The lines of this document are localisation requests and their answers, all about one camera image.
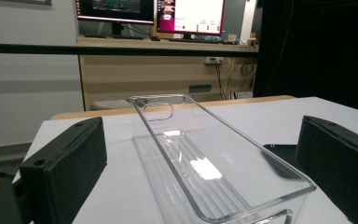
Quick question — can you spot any dark screen monitor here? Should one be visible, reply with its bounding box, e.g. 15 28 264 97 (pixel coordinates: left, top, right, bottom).
75 0 155 40

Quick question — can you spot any clear plastic bin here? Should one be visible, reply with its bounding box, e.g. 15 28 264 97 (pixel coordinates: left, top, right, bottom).
130 93 317 224

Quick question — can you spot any light wooden desk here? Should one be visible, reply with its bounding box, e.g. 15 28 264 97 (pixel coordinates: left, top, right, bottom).
76 35 259 111

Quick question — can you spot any white power strip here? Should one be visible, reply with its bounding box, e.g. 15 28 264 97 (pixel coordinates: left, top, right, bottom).
203 56 226 65

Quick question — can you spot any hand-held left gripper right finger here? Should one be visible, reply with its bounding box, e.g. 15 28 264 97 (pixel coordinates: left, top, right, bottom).
295 115 358 224

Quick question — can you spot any black curtain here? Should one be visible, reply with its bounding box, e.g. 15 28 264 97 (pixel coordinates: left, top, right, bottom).
254 0 358 115

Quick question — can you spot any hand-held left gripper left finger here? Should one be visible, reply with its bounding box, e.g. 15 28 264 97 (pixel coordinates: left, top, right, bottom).
18 116 108 224

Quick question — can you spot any black cable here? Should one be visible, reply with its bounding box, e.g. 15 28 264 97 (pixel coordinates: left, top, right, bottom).
212 58 228 101

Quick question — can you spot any pink and white screen monitor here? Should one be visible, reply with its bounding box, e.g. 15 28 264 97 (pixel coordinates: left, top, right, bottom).
156 0 227 40

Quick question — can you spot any black flat object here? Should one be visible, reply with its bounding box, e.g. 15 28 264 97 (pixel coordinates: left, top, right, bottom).
262 143 302 181

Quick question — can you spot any black keyboard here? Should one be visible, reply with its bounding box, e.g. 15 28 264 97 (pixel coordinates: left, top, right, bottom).
167 37 222 44

